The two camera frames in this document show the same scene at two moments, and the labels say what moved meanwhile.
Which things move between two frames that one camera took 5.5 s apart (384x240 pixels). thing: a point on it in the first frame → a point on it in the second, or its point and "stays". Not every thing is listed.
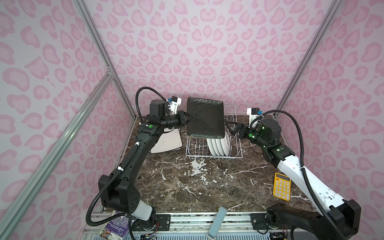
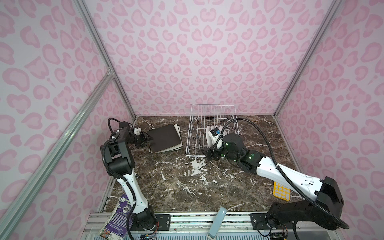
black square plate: x=209 y=121 → x=164 y=137
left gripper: x=180 y=116 → x=144 y=139
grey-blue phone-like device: x=217 y=223 stays
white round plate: x=210 y=146 stays
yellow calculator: x=282 y=186 stays
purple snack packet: x=117 y=229 stays
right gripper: x=239 y=126 → x=213 y=150
